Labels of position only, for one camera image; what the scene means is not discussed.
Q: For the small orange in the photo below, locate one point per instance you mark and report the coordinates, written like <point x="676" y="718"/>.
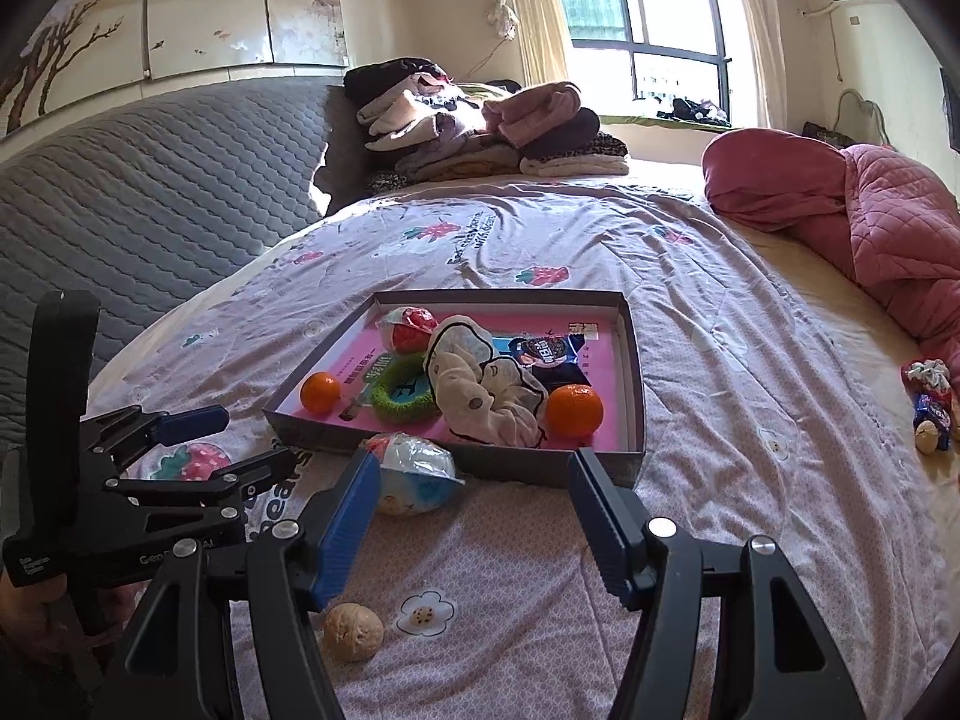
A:
<point x="321" y="394"/>

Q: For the grey quilted headboard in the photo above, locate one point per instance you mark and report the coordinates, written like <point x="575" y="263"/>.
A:
<point x="150" y="187"/>

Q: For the egg-shaped toy package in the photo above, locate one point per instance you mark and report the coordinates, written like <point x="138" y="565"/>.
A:
<point x="405" y="330"/>
<point x="420" y="476"/>

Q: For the wall television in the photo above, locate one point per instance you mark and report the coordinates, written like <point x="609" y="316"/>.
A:
<point x="951" y="109"/>

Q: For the green knitted scrunchie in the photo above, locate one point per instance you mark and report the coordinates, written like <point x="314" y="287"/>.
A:
<point x="390" y="397"/>

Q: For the walnut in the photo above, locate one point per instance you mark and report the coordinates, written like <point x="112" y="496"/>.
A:
<point x="352" y="631"/>

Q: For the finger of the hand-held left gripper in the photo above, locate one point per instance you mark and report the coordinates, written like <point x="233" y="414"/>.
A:
<point x="187" y="424"/>
<point x="255" y="469"/>

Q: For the floral scrunchie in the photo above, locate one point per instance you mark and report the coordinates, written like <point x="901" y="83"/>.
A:
<point x="928" y="375"/>

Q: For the blue cookie packet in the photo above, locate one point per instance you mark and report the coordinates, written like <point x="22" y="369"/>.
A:
<point x="559" y="356"/>

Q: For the pile of folded clothes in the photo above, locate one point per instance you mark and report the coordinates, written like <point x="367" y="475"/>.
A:
<point x="480" y="127"/>

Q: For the dark clothes on windowsill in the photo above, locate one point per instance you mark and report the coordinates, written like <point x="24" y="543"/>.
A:
<point x="694" y="111"/>

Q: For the large orange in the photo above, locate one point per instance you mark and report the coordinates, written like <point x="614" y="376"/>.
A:
<point x="574" y="411"/>

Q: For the blossom painted wardrobe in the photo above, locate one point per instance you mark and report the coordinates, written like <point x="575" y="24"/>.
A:
<point x="187" y="15"/>

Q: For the strawberry printed bed sheet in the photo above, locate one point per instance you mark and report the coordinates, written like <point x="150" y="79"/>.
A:
<point x="750" y="427"/>

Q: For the cream curtain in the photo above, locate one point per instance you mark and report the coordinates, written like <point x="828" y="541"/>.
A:
<point x="757" y="30"/>
<point x="532" y="7"/>

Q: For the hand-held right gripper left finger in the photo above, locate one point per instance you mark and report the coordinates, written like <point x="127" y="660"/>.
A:
<point x="349" y="525"/>

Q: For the person's left hand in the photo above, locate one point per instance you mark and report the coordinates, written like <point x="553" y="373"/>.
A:
<point x="26" y="619"/>

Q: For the small toy figure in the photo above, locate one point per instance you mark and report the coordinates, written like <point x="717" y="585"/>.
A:
<point x="930" y="431"/>

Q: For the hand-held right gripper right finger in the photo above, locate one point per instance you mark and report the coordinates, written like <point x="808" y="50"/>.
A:
<point x="600" y="525"/>

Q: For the shallow cardboard box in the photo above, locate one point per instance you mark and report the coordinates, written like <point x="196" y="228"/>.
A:
<point x="622" y="405"/>

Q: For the cream spotted scrunchie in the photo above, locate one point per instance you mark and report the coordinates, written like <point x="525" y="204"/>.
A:
<point x="480" y="397"/>

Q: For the window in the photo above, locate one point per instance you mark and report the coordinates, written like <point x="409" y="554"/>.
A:
<point x="660" y="7"/>

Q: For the white curved chair back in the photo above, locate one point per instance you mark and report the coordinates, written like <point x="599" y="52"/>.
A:
<point x="862" y="116"/>

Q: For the pink quilted blanket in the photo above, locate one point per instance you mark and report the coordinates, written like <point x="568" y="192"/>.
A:
<point x="862" y="217"/>

